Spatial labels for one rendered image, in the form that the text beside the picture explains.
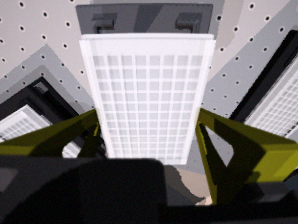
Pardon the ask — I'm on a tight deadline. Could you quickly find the white well plate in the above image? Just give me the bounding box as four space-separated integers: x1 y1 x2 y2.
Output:
79 33 216 165
243 54 298 138
0 105 81 158

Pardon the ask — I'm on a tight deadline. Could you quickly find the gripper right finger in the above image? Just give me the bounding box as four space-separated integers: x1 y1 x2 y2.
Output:
195 107 298 204

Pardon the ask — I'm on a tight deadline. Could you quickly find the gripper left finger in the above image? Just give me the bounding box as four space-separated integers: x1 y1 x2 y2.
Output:
0 108 101 158

